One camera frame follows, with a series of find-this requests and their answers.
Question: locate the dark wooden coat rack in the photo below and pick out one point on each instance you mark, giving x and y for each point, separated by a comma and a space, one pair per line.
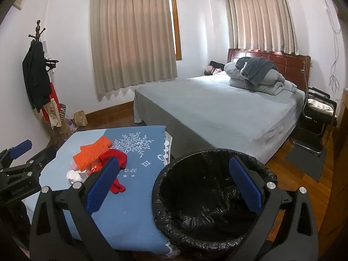
38, 27

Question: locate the blue printed tablecloth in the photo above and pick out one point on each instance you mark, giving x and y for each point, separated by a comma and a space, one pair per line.
130, 217

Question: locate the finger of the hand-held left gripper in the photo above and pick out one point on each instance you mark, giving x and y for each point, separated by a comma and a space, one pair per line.
20, 148
43, 157

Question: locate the pink plush item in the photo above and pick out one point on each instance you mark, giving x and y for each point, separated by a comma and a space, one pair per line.
208, 71

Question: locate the striped bag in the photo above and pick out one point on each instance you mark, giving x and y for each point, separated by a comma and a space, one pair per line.
63, 112

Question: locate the narrow beige curtain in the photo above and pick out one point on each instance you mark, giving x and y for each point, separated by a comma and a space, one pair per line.
261, 19

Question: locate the pink crumpled wrapper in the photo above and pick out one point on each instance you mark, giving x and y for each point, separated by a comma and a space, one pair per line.
74, 165

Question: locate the beige tote bag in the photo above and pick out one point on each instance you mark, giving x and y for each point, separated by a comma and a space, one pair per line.
53, 114

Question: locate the purple small item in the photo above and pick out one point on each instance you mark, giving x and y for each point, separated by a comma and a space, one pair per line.
71, 124

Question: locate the grey floor mat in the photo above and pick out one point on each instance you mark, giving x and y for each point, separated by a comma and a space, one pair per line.
307, 161

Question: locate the framed wall picture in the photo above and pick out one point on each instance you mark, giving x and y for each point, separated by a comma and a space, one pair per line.
18, 4

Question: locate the red hanging bag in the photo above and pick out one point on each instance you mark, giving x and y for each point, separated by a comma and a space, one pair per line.
55, 93

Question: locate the wooden window frame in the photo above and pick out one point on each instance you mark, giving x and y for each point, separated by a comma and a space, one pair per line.
176, 27

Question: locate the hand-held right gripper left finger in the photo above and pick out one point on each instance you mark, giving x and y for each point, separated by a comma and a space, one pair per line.
103, 187

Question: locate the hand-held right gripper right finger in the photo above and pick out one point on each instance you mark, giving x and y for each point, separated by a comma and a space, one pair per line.
246, 186

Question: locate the wooden cabinet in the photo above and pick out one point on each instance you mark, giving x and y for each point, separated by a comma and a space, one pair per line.
341, 155

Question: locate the black bag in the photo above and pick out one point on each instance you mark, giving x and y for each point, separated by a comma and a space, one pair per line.
217, 64

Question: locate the brown paper bag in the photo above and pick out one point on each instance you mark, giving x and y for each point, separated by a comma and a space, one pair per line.
80, 119

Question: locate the folded light grey quilt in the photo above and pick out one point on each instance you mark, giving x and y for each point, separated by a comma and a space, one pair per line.
272, 87

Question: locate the white tissue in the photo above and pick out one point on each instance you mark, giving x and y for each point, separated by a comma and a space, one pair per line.
74, 175

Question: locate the black metal chair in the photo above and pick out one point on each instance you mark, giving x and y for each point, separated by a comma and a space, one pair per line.
320, 108

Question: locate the black lined trash bin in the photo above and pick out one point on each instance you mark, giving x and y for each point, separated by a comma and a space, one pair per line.
201, 190

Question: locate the bed with grey sheet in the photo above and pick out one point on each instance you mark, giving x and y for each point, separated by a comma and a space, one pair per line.
212, 108

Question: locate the wide beige curtain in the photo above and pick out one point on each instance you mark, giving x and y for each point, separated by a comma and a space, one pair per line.
130, 46

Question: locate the wooden headboard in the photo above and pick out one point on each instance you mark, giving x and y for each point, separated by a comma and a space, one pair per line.
291, 62

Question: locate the red cloth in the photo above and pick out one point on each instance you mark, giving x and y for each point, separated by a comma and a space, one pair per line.
119, 157

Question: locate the dark grey blanket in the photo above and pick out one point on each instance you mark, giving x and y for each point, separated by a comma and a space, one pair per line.
258, 68

